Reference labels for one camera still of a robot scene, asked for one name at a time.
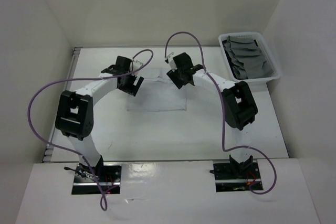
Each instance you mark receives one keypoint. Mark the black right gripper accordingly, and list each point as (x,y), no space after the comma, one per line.
(172,76)

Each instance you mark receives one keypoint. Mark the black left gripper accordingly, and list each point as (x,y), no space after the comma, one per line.
(132,89)

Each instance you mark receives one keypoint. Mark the white skirt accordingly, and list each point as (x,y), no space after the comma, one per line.
(157,93)

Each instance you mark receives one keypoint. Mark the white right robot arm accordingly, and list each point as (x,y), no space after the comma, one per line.
(237,102)

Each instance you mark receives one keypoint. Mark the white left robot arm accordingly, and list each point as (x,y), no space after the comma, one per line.
(75,118)

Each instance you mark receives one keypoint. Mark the grey skirts in basket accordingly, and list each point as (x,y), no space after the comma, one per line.
(246,59)

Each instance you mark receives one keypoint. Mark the white plastic basket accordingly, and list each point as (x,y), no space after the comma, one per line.
(261,43)

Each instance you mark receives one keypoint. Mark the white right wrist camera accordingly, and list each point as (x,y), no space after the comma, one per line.
(169,59)

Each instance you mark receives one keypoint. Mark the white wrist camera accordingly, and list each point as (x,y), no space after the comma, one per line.
(135,66)
(169,59)

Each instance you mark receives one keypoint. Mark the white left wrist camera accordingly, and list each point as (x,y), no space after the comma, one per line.
(135,66)

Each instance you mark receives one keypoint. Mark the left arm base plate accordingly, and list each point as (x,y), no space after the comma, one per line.
(109,180)

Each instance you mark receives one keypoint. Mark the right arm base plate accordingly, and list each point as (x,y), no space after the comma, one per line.
(227,181)

